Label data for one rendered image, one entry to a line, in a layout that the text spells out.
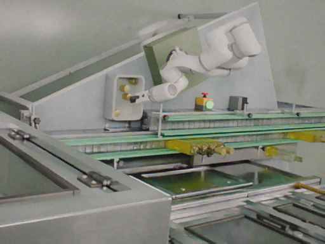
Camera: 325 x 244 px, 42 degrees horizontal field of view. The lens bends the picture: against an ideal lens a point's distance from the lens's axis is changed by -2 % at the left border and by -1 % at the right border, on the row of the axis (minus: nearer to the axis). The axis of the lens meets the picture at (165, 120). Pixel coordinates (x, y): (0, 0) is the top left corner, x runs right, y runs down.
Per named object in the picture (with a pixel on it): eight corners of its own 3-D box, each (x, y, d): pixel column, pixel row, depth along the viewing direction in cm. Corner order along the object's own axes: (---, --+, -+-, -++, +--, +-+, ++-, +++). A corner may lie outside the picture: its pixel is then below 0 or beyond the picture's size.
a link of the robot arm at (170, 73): (213, 63, 186) (178, 83, 199) (195, 41, 181) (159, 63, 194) (211, 74, 180) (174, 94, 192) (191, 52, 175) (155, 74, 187)
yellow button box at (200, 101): (194, 108, 250) (202, 110, 244) (195, 95, 249) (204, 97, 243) (203, 108, 254) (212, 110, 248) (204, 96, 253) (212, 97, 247)
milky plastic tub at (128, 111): (103, 117, 214) (112, 121, 207) (106, 73, 211) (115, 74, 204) (132, 117, 225) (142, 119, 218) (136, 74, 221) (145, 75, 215)
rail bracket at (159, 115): (148, 135, 216) (162, 140, 206) (150, 101, 214) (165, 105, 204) (153, 135, 218) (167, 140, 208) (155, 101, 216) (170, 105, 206)
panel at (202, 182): (44, 190, 177) (80, 218, 150) (44, 183, 177) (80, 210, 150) (205, 170, 231) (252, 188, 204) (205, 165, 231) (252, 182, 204)
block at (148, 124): (140, 129, 221) (148, 131, 216) (141, 110, 220) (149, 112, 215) (146, 128, 224) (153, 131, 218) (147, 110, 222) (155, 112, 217)
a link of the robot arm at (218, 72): (188, 55, 209) (210, 58, 197) (208, 56, 217) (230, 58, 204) (187, 75, 211) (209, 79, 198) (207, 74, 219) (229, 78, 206)
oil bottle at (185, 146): (165, 147, 225) (192, 156, 208) (167, 136, 224) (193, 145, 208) (174, 146, 229) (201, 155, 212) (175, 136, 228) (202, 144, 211)
